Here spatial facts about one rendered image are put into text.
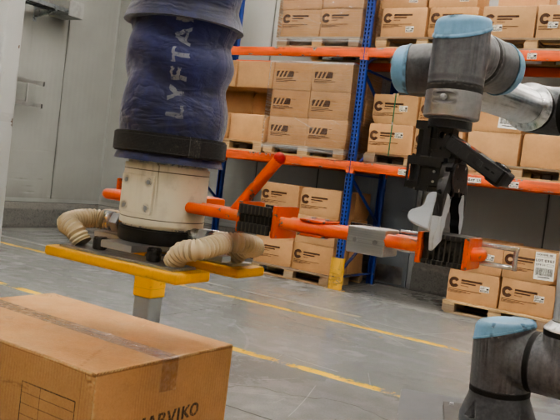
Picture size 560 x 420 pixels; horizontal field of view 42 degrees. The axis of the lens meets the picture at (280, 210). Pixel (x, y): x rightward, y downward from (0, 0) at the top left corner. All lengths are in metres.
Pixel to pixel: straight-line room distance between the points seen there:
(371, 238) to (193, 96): 0.45
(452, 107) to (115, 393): 0.77
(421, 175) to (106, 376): 0.65
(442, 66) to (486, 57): 0.07
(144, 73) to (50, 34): 11.25
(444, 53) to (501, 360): 0.92
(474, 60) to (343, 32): 8.23
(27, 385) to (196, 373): 0.33
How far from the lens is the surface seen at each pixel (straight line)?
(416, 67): 1.36
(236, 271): 1.45
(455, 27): 1.20
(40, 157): 12.58
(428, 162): 1.19
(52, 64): 12.68
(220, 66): 1.44
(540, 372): 1.85
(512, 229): 9.77
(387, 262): 10.26
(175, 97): 1.40
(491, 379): 1.91
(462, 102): 1.18
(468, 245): 1.15
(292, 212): 1.35
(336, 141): 9.20
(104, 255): 1.43
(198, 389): 1.57
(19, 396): 1.50
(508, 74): 1.31
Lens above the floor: 1.33
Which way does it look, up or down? 3 degrees down
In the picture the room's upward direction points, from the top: 7 degrees clockwise
